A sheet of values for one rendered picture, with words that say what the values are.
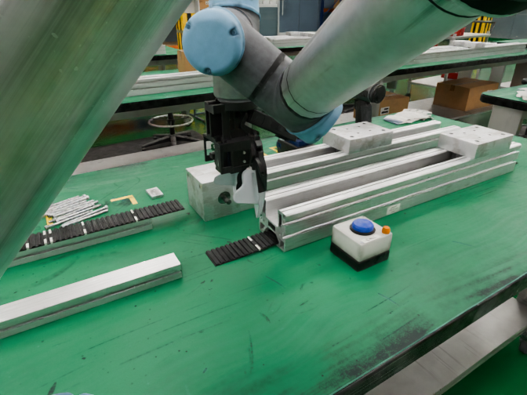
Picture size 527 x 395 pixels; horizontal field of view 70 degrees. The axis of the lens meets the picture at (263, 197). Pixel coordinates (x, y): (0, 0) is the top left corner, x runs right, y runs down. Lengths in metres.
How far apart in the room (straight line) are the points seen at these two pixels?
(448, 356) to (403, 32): 1.23
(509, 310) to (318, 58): 1.44
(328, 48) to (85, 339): 0.51
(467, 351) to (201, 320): 1.03
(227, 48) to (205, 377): 0.42
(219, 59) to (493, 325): 1.36
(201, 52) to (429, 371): 1.15
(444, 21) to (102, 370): 0.54
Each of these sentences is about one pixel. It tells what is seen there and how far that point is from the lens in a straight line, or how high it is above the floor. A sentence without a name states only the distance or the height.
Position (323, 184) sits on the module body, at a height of 0.86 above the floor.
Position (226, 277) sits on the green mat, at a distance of 0.69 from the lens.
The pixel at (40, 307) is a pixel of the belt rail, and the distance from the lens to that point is 0.68.
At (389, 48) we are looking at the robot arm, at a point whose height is 1.19.
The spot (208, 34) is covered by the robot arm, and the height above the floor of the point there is 1.19.
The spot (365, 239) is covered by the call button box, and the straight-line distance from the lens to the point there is 0.70.
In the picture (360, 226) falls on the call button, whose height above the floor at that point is 0.85.
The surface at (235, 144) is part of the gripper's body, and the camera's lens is 0.62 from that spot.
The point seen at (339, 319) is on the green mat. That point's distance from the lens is 0.63.
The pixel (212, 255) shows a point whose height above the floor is 0.78.
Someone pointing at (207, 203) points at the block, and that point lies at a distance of 0.84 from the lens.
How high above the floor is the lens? 1.22
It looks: 27 degrees down
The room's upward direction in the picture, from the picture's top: straight up
